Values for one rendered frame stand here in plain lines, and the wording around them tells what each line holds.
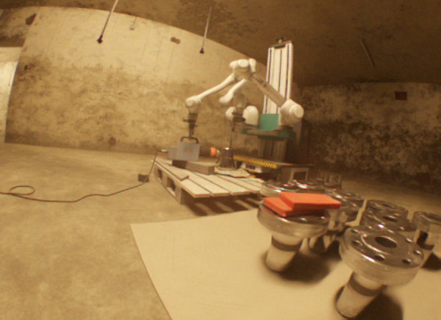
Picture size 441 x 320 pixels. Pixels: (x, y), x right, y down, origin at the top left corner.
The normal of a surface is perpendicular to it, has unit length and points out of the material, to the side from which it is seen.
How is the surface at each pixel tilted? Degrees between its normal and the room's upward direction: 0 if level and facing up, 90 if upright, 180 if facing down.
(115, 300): 0
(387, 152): 90
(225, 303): 0
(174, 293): 0
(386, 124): 90
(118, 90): 90
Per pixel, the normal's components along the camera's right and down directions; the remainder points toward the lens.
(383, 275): -0.70, -0.04
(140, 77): 0.55, 0.13
